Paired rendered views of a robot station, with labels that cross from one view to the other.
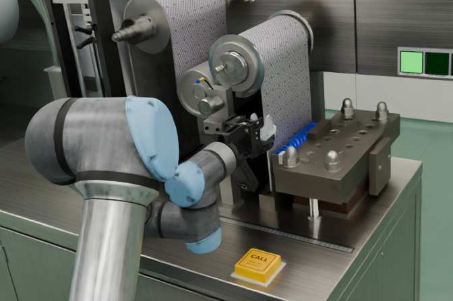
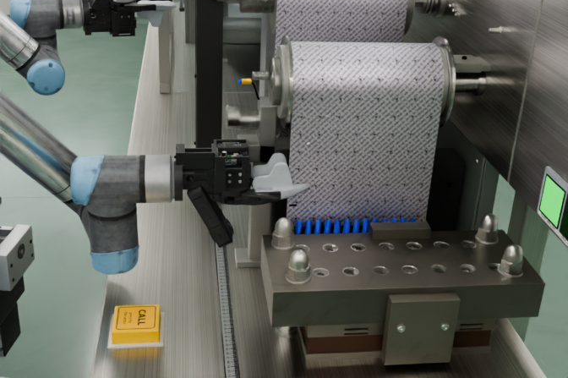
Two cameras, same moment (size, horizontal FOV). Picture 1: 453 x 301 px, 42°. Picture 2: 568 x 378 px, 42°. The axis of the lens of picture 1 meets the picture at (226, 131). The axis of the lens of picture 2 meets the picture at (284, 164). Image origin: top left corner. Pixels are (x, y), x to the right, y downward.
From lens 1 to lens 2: 99 cm
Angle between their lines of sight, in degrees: 42
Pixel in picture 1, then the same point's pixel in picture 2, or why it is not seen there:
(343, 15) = (516, 79)
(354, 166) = (327, 293)
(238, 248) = (171, 299)
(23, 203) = (150, 146)
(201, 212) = (93, 220)
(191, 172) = (84, 167)
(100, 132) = not seen: outside the picture
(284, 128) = (340, 200)
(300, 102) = (395, 178)
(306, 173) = (268, 261)
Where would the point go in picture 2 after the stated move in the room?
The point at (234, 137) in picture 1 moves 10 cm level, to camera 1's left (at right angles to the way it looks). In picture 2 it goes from (191, 161) to (155, 141)
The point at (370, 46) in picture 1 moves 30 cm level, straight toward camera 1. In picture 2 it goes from (527, 147) to (348, 181)
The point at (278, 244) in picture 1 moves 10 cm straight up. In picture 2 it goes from (199, 325) to (199, 271)
